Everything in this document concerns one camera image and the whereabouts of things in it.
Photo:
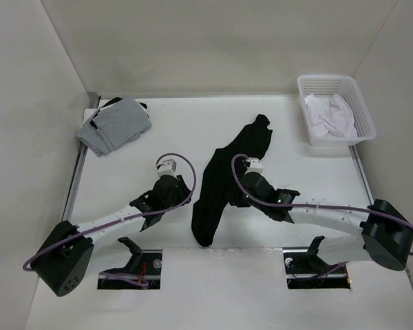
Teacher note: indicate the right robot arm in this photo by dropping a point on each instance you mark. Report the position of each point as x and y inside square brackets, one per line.
[380, 234]

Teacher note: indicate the white plastic basket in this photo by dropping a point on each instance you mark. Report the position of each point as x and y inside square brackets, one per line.
[324, 87]

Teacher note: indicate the left aluminium rail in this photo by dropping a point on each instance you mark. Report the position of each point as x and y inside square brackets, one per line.
[74, 183]

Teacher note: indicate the right aluminium rail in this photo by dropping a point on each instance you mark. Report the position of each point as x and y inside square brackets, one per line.
[361, 174]

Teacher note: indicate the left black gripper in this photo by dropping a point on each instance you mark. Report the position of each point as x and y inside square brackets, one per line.
[183, 192]

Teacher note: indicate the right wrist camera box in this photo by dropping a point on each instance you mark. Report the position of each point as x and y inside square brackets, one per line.
[253, 165]

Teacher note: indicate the folded grey tank top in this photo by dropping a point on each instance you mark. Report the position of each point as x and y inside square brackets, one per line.
[117, 122]

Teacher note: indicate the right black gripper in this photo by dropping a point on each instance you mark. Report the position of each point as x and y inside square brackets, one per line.
[237, 199]

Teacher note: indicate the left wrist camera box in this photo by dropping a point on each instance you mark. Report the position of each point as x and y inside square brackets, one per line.
[166, 167]

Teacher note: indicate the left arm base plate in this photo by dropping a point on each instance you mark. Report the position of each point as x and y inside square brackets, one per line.
[140, 273]

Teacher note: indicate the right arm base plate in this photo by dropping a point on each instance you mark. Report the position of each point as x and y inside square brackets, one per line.
[309, 272]

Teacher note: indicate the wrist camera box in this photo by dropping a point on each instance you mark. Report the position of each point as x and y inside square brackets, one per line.
[253, 165]
[166, 167]

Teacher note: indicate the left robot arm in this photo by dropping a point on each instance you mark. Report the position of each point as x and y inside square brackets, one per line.
[62, 260]

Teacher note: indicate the aluminium rail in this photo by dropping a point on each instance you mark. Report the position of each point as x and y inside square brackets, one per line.
[361, 174]
[74, 183]

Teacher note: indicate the white tank top in basket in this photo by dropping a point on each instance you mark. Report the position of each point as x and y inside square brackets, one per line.
[330, 118]

